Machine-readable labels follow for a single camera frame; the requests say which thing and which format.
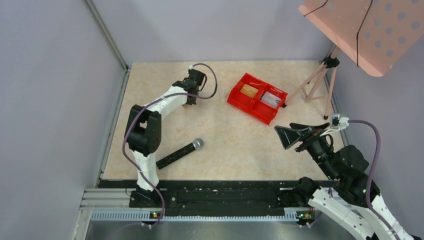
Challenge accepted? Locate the grey slotted cable duct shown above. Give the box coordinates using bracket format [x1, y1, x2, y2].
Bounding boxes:
[90, 209, 299, 222]

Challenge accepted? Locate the black microphone silver head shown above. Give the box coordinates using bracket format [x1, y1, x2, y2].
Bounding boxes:
[156, 138, 205, 170]

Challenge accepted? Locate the black cable on stand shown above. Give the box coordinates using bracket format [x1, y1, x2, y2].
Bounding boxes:
[303, 0, 375, 67]

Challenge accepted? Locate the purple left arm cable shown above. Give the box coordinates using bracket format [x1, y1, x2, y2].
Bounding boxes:
[121, 62, 218, 229]

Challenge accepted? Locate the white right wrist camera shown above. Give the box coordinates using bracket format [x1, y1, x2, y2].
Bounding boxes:
[330, 113, 350, 130]

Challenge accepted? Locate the orange card in bin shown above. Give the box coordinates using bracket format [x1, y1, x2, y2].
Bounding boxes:
[240, 84, 259, 98]

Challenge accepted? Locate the white card in bin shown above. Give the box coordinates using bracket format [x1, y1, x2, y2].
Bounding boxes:
[260, 91, 282, 109]

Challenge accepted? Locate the red two-compartment plastic bin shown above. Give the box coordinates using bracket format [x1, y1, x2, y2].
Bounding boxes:
[227, 73, 288, 125]

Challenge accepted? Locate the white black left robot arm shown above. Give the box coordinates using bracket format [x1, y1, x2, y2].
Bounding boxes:
[122, 69, 207, 201]

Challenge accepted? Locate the pink perforated music stand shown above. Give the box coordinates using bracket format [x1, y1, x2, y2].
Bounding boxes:
[281, 0, 424, 121]

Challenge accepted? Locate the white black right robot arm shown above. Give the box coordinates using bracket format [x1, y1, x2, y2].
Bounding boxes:
[274, 117, 419, 240]

